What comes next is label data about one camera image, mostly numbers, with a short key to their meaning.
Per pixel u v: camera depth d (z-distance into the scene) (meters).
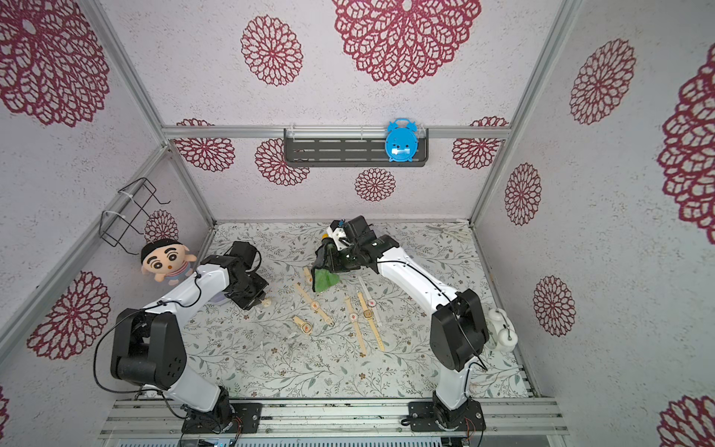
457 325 0.48
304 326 0.89
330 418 0.75
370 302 0.97
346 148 0.94
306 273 1.01
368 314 0.93
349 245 0.74
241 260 0.72
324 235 1.17
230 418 0.73
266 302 0.86
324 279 0.79
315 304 0.95
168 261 0.83
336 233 0.76
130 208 0.80
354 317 0.92
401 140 0.89
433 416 0.73
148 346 0.45
